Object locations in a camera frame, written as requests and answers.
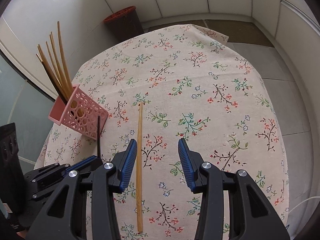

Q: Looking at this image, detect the bamboo chopstick three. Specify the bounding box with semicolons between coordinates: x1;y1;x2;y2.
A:
136;102;143;233

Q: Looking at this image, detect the black chopstick two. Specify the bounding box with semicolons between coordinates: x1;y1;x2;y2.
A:
97;116;101;159

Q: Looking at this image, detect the pink perforated utensil holder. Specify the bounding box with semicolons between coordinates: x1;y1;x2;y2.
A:
48;85;108;140

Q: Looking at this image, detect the bamboo chopstick eight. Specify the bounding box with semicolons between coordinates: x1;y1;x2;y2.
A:
49;31;72;98

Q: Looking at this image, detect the bamboo chopstick two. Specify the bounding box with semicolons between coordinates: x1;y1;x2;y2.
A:
37;44;68;100

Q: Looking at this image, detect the bamboo chopstick six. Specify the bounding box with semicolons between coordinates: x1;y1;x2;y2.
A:
57;21;73;96

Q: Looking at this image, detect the black chopstick one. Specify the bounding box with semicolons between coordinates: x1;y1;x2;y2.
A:
42;62;68;105

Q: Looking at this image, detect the bamboo chopstick one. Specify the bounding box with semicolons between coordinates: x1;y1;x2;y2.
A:
36;54;66;103

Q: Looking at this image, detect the glass sliding door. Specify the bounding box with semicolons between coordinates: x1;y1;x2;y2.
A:
1;56;53;165

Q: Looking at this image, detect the floral tablecloth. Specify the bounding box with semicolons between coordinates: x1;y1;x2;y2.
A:
34;23;291;240

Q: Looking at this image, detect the dark trash bin red liner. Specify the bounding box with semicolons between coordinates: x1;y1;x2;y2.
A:
103;5;144;42

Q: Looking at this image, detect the white cable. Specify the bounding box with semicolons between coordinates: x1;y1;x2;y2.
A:
287;195;320;213

